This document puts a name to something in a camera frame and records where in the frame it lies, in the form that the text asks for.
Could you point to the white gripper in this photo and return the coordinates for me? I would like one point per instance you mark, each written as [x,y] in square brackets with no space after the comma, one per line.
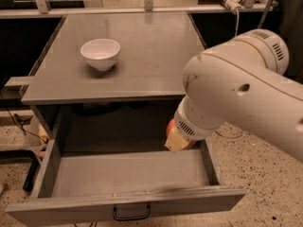
[188,129]

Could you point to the red apple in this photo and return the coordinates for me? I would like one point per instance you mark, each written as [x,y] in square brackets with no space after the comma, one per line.
[170,127]

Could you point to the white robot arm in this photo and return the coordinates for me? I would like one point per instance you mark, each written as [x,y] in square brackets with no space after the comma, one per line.
[241,82]

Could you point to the grey cabinet with top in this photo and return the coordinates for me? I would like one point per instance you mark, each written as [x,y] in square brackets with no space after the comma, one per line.
[127,107]

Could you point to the open grey top drawer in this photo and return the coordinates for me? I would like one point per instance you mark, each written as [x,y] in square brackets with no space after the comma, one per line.
[86,188]

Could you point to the white ceramic bowl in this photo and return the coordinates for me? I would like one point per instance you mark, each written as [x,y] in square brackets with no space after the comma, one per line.
[101,54]

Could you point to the metal diagonal rod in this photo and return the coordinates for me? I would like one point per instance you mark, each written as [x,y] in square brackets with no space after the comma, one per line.
[265,12]

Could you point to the black metal drawer handle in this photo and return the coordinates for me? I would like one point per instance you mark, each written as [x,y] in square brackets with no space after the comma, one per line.
[130,212]

